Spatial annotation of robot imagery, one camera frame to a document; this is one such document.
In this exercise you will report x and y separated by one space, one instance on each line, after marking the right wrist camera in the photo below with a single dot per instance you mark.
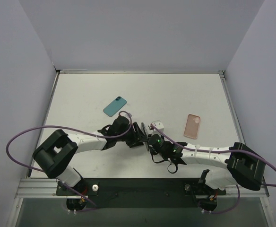
157 127

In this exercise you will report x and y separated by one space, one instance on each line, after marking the black phone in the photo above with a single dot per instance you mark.
145 136

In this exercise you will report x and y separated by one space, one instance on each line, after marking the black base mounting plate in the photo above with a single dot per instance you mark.
147 192

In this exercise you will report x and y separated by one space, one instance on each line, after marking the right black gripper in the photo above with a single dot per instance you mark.
149 138

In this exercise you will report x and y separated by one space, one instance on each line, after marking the aluminium table frame rail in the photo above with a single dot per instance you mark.
77 108

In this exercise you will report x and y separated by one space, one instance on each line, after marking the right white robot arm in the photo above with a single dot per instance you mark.
235 165

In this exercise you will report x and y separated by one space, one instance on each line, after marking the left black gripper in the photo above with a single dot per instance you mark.
135 133

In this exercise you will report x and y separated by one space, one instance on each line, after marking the teal phone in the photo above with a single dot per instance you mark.
112 108

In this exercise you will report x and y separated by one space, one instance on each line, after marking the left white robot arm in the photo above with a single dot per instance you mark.
55 153

